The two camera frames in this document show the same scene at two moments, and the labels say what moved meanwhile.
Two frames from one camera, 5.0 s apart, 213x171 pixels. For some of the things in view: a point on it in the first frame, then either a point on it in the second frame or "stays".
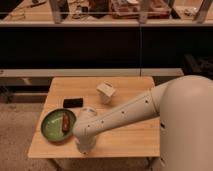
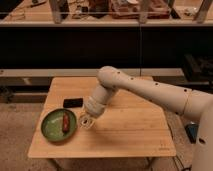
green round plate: [52, 125] stays
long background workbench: [104, 38] stays
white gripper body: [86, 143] → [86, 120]
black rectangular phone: [73, 102] stays
